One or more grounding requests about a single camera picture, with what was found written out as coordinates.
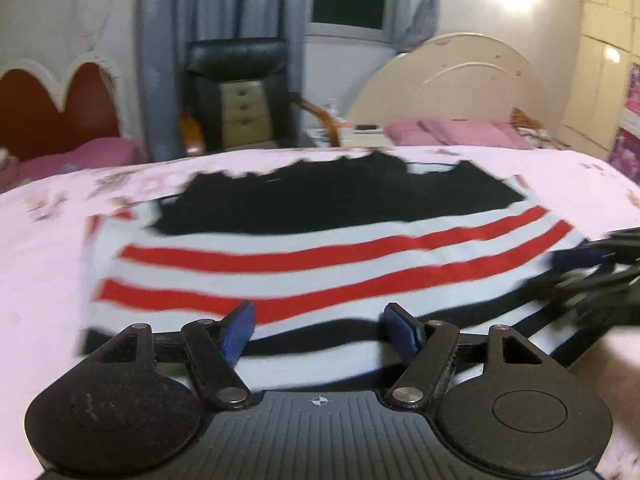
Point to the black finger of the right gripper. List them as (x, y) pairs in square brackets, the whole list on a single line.
[(596, 281)]

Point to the grey window curtain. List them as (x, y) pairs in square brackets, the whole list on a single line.
[(165, 28)]

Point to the pink floral bed sheet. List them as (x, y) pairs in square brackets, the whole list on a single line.
[(43, 226)]

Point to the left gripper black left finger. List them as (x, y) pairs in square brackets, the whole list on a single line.
[(192, 369)]

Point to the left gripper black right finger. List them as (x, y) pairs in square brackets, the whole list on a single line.
[(450, 370)]

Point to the cream wardrobe with purple panels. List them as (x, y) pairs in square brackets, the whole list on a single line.
[(608, 48)]

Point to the cream round headboard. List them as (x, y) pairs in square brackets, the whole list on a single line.
[(456, 76)]

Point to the red black white striped sweater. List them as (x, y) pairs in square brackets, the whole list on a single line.
[(320, 248)]

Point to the red heart-shaped headboard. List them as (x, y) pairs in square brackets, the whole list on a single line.
[(39, 119)]

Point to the pink pillow bedding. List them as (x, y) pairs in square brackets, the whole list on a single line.
[(441, 131)]

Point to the black leather office chair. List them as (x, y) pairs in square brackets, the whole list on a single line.
[(236, 95)]

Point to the white bedside table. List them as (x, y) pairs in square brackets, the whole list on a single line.
[(360, 136)]

